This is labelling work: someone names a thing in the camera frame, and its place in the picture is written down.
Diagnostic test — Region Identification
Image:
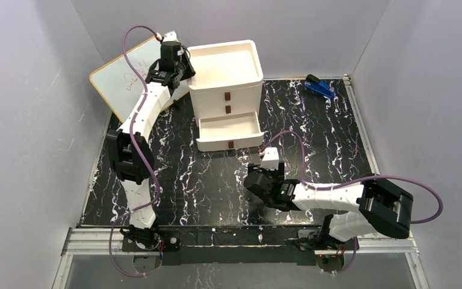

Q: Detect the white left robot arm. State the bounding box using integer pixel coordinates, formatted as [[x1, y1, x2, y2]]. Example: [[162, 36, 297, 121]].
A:
[[106, 37, 195, 247]]

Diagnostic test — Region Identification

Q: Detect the blue black stapler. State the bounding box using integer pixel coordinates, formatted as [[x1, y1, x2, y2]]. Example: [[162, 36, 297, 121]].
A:
[[301, 74, 335, 99]]

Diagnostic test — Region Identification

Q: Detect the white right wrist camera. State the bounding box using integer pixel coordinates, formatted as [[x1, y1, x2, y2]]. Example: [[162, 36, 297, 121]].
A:
[[259, 147, 280, 171]]

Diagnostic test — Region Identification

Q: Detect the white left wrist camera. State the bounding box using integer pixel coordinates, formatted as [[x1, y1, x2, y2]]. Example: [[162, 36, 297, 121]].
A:
[[162, 30, 179, 43]]

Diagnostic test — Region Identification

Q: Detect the white bottom organizer drawer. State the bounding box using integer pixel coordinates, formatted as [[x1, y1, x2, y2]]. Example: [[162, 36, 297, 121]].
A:
[[196, 111, 264, 152]]

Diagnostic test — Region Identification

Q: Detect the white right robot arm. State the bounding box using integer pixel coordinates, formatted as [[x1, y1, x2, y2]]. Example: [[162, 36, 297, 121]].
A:
[[243, 163, 413, 246]]

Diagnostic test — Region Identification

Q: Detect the aluminium frame rail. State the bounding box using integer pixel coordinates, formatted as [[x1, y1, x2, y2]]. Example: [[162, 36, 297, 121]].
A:
[[62, 225, 419, 255]]

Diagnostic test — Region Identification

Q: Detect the white plastic drawer organizer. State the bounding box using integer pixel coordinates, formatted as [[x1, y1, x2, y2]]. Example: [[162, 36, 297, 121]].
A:
[[187, 40, 263, 119]]

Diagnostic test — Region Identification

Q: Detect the yellow framed whiteboard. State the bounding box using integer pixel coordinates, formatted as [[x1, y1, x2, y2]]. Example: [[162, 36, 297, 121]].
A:
[[89, 36, 190, 123]]

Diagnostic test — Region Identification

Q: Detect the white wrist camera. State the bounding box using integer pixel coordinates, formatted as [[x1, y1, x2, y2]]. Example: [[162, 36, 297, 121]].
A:
[[259, 147, 280, 171], [162, 30, 179, 43]]

